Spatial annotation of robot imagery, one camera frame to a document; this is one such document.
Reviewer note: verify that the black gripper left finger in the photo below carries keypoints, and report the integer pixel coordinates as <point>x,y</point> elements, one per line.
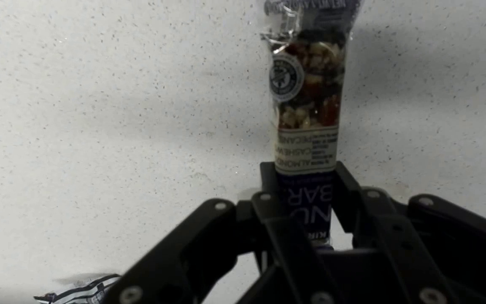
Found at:
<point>168,254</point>

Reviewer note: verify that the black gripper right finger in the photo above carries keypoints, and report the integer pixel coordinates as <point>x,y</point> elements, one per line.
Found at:
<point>433,247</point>

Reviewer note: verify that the blue nut snack bar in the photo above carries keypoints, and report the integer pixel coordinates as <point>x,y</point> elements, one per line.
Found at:
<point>307,112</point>

